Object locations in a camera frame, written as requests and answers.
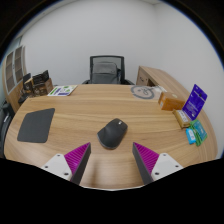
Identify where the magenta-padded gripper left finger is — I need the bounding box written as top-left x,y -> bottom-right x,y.
41,142 -> 92,185

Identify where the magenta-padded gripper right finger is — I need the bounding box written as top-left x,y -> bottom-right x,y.
132,142 -> 184,185

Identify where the black computer mouse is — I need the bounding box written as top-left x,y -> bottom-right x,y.
96,117 -> 129,150

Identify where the dark grey mouse pad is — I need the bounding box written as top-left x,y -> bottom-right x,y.
17,107 -> 56,144

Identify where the small blue packet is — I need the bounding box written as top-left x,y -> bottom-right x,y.
185,127 -> 198,145

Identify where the small tan box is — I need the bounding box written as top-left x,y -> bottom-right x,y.
172,108 -> 193,130

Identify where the green packet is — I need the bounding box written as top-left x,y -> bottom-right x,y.
189,119 -> 208,147

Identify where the orange cardboard box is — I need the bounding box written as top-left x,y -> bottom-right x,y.
157,91 -> 186,112

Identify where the round grey disc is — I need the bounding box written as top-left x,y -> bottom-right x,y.
130,84 -> 156,100

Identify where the white green purple printed sheet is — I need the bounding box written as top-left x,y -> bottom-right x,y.
47,84 -> 78,97

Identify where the white paper sheet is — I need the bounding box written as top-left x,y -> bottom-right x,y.
153,84 -> 168,94

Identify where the purple card package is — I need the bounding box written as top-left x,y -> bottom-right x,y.
181,83 -> 208,122

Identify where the dark brown cardboard box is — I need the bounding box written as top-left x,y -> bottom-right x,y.
33,78 -> 54,97

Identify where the black leather office chair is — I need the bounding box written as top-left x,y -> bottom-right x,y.
0,101 -> 16,158

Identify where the wooden side desk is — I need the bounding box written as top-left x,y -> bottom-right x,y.
135,65 -> 191,101

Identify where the black box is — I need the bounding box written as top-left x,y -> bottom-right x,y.
31,69 -> 50,85

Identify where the grey backpack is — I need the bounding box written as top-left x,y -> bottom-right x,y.
90,61 -> 122,85

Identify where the black visitor chair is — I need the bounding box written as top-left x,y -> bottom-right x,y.
18,73 -> 33,104

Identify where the black mesh office chair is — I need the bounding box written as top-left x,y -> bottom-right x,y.
81,55 -> 135,86

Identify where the wooden shelf unit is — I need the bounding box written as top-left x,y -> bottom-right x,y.
2,45 -> 28,113

